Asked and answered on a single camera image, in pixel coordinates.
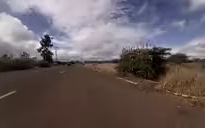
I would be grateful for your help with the large green bush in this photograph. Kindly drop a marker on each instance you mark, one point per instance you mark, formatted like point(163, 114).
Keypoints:
point(143, 63)

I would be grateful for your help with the thin pole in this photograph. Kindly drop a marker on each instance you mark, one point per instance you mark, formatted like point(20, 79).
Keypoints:
point(55, 55)

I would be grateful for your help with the brown-grey asphalt road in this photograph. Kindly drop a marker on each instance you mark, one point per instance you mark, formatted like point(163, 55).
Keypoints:
point(73, 103)

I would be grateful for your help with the tall dark tree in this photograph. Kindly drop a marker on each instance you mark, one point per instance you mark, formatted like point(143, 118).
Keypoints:
point(45, 50)

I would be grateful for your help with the distant row of trees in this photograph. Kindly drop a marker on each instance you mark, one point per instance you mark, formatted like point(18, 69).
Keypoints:
point(178, 58)

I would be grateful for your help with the dry yellow grass verge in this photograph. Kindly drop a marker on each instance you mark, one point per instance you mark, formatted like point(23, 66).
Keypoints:
point(190, 80)

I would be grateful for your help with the row of dark bushes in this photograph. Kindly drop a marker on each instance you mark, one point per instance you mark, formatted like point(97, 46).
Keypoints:
point(10, 64)

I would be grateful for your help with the white dashed centre line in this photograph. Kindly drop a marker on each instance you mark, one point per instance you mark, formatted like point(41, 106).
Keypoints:
point(1, 97)

